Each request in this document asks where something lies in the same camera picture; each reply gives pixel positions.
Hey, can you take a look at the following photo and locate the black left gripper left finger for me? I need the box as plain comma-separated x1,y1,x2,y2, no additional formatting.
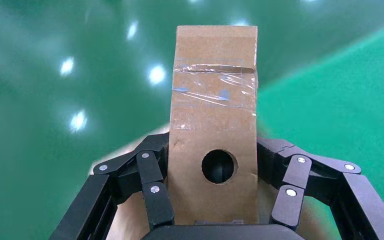
48,132,176,240

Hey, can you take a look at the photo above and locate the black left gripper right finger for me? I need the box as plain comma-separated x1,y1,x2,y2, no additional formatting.
256,136,384,240

